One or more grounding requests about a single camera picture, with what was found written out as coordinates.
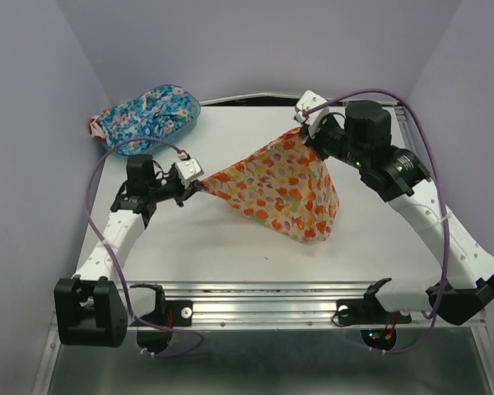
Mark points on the red and white floral skirt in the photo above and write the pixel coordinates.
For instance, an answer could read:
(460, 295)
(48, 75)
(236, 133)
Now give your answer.
(96, 130)

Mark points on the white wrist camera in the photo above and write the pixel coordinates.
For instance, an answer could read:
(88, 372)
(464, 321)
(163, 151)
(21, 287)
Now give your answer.
(309, 111)
(188, 170)

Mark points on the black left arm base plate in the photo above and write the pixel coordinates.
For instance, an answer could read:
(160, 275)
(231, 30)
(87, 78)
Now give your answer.
(173, 314)

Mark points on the aluminium rail frame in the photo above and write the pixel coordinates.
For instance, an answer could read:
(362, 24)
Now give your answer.
(263, 302)

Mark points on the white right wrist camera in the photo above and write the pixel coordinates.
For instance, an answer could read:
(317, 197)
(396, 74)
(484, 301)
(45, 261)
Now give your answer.
(309, 111)

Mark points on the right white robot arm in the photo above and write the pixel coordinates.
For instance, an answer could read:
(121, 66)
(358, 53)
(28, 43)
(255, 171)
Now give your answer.
(401, 180)

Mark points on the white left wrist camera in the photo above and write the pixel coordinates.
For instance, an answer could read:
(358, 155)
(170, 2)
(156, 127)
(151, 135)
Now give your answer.
(188, 170)

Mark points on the blue floral print skirt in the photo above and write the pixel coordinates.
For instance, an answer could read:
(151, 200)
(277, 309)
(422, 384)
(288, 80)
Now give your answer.
(148, 123)

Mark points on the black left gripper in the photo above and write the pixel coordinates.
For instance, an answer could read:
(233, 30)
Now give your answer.
(184, 193)

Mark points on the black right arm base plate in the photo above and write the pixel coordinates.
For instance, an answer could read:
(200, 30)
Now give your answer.
(364, 312)

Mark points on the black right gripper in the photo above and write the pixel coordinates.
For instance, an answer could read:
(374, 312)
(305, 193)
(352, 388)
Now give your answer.
(314, 141)

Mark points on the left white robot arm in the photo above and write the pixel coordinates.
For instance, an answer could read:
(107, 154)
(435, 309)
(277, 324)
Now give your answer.
(89, 308)

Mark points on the orange tulip print skirt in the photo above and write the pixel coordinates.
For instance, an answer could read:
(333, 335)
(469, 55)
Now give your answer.
(284, 186)

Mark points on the translucent blue plastic bin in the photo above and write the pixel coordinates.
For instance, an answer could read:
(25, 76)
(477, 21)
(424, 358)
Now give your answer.
(156, 144)

